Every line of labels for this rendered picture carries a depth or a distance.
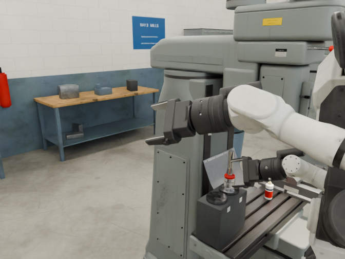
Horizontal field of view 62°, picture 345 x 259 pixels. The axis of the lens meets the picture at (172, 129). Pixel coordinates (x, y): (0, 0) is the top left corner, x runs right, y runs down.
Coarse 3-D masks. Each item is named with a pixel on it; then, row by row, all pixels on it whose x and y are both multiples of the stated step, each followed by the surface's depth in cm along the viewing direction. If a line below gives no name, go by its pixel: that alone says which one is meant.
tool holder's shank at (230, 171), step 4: (228, 152) 123; (232, 152) 122; (228, 156) 123; (232, 156) 122; (228, 160) 124; (228, 164) 124; (232, 164) 123; (228, 168) 124; (232, 168) 124; (228, 172) 124; (232, 172) 124
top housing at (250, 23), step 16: (304, 0) 115; (320, 0) 110; (336, 0) 109; (240, 16) 135; (256, 16) 129; (272, 16) 124; (288, 16) 120; (304, 16) 115; (320, 16) 111; (240, 32) 137; (256, 32) 131; (272, 32) 126; (288, 32) 121; (304, 32) 116; (320, 32) 112
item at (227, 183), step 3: (225, 180) 125; (228, 180) 124; (231, 180) 124; (234, 180) 125; (225, 183) 126; (228, 183) 125; (231, 183) 125; (234, 183) 126; (225, 186) 126; (228, 186) 125; (231, 186) 125; (225, 189) 126; (228, 189) 126; (231, 189) 126
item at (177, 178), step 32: (160, 96) 180; (192, 96) 162; (160, 128) 184; (160, 160) 189; (192, 160) 169; (160, 192) 195; (192, 192) 174; (160, 224) 201; (192, 224) 180; (160, 256) 209; (192, 256) 186
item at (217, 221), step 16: (224, 192) 125; (240, 192) 127; (208, 208) 117; (224, 208) 115; (240, 208) 127; (208, 224) 119; (224, 224) 118; (240, 224) 130; (208, 240) 121; (224, 240) 121
